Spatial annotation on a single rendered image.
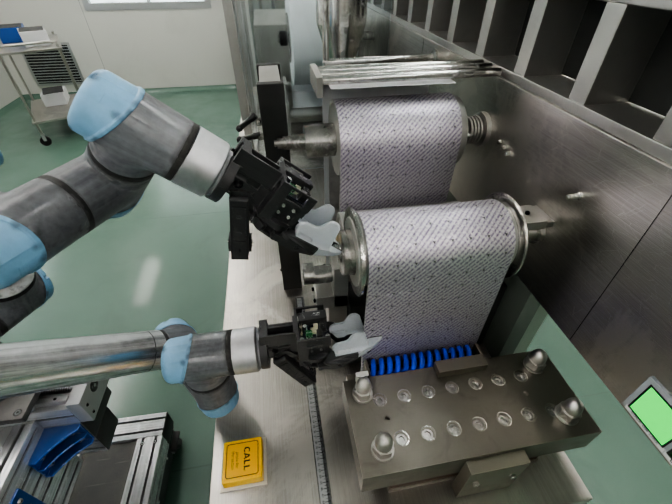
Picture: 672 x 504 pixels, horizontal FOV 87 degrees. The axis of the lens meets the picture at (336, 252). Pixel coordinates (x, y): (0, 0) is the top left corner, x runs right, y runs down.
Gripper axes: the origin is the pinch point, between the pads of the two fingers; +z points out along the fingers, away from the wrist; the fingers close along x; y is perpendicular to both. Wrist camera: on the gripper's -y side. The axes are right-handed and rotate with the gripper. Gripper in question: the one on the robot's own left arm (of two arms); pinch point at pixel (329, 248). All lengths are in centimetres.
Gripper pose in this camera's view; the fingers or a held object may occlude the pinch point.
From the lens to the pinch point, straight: 56.0
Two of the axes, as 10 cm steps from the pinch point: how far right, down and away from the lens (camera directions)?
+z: 7.5, 4.1, 5.2
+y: 6.3, -6.5, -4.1
